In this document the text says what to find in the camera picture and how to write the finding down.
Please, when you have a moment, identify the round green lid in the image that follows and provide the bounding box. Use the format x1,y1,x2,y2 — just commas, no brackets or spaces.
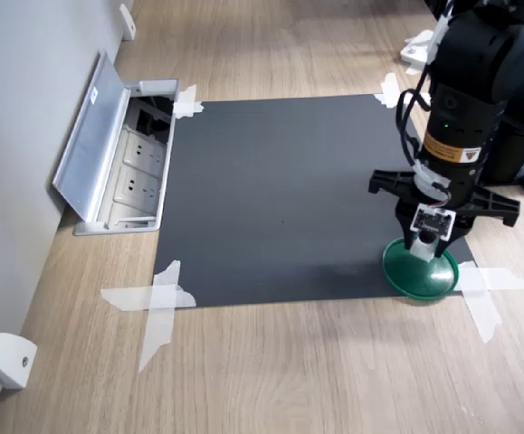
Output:
382,237,461,303

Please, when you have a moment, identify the white tape strip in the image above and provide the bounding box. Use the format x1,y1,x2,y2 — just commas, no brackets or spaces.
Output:
177,84,198,119
173,99,206,120
380,72,401,109
458,264,502,344
454,266,524,293
138,259,183,374
100,284,197,313
373,92,431,109

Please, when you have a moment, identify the dark grey mat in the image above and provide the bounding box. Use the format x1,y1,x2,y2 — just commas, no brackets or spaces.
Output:
153,93,476,309

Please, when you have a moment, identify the grey partition panel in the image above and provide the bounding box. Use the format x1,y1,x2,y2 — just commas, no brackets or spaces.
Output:
0,0,126,434

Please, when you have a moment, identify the small camera with circuit board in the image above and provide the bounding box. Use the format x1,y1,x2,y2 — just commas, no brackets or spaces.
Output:
409,202,459,248

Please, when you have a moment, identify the black camera cable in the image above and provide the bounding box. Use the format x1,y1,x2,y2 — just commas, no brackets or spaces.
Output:
395,58,435,176

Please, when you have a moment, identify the white taped stand bracket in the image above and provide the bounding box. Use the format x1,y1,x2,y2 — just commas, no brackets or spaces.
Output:
400,29,439,76

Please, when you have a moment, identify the white wrapped cable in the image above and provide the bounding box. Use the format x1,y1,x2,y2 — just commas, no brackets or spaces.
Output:
425,0,460,79

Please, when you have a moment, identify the silver cable duct socket box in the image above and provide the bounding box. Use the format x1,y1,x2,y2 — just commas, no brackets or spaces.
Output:
73,79,181,236

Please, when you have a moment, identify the silver hinged duct lid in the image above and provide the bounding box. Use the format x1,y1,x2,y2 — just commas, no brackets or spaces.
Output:
52,49,131,223

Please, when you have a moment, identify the white partition foot bracket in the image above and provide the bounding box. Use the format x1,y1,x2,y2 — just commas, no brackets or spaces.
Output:
0,333,39,391
119,3,137,42

